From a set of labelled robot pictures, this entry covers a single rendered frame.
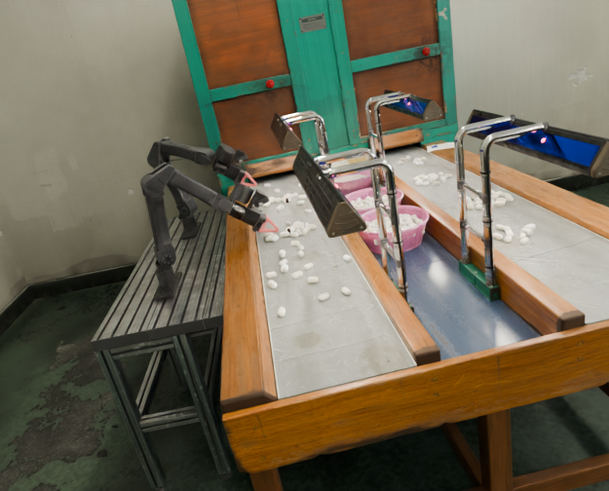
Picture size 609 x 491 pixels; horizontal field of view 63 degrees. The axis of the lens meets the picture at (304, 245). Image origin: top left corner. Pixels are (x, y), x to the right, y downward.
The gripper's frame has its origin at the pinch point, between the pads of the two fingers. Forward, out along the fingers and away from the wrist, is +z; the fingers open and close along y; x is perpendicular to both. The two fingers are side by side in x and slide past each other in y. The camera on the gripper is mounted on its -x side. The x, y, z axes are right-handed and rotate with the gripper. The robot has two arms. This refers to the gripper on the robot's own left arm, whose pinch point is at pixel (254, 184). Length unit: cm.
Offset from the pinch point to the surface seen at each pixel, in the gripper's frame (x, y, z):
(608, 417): -1, -94, 135
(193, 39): -41, 46, -53
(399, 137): -50, 41, 63
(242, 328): 14, -108, -2
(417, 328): -12, -126, 29
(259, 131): -17, 47, -4
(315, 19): -79, 47, -5
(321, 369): 5, -129, 13
